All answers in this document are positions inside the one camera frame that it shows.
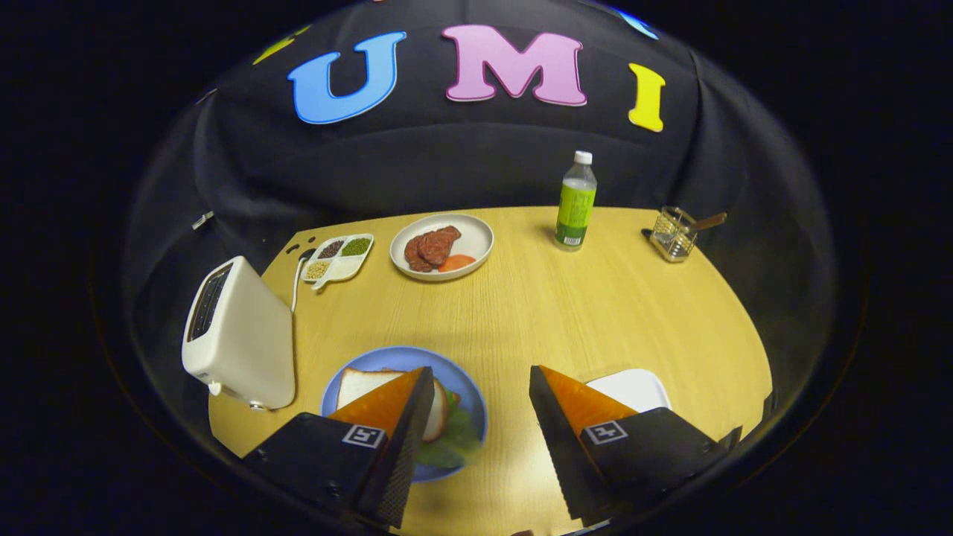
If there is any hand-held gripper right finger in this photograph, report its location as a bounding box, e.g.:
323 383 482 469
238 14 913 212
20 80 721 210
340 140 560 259
529 364 729 523

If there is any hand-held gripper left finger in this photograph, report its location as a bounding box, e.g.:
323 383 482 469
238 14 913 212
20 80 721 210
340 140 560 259
242 366 436 531

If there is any green lettuce leaf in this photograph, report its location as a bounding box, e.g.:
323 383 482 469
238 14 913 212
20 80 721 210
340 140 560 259
417 391 483 470

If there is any white bread slice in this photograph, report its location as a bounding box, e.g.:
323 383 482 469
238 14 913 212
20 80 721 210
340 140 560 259
337 367 449 444

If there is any blue plate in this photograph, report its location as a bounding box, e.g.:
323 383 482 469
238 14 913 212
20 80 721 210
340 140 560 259
321 345 488 483

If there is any white square plate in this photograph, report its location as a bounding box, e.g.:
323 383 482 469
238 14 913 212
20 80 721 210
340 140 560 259
586 368 672 414

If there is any white toaster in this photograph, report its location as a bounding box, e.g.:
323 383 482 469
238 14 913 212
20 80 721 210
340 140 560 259
181 256 297 410

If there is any white divided dish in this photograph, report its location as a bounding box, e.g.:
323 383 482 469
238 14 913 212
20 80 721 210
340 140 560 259
300 233 375 290

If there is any brown meat slice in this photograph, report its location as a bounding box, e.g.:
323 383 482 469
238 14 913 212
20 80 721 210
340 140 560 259
404 234 436 273
417 226 462 267

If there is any round white plate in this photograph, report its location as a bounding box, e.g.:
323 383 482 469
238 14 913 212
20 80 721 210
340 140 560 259
389 214 495 282

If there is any clear bottle with green label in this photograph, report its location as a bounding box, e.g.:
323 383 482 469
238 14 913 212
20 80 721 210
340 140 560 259
553 150 599 252

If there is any white toaster cable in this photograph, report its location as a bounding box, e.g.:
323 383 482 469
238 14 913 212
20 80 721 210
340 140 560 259
290 249 317 313

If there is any metal wire basket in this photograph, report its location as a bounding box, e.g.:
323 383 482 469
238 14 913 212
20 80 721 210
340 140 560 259
648 206 698 264

